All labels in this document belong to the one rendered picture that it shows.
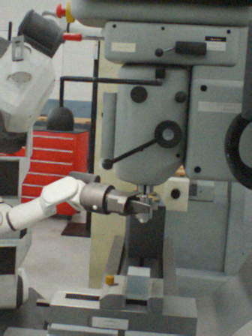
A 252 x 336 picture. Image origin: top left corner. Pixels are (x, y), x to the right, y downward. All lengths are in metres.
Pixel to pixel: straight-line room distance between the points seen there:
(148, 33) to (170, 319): 0.69
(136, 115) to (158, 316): 0.49
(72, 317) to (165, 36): 0.71
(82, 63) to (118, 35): 9.22
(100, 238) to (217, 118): 2.08
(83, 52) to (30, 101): 8.84
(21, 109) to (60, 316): 0.71
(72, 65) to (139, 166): 9.24
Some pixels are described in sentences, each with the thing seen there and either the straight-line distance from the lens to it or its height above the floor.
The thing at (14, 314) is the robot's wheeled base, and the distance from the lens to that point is 2.49.
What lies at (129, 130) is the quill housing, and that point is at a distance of 1.42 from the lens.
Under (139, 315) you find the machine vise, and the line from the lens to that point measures 1.33.
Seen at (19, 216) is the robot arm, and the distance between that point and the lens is 1.67.
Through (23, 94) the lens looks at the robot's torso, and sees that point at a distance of 1.78.
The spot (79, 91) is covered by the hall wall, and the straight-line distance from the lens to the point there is 10.61.
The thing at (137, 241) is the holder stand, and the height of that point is 1.04.
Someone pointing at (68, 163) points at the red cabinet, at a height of 0.66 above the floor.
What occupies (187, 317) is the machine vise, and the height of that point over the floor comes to 1.05.
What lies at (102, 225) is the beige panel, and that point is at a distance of 3.35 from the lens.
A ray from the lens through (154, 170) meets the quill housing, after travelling 1.44.
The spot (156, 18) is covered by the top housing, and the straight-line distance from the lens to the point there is 1.39.
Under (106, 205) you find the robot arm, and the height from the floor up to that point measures 1.23.
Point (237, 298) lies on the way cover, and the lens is 1.64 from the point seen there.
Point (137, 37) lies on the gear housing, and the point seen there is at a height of 1.69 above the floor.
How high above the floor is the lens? 1.58
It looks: 7 degrees down
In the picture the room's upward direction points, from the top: 3 degrees clockwise
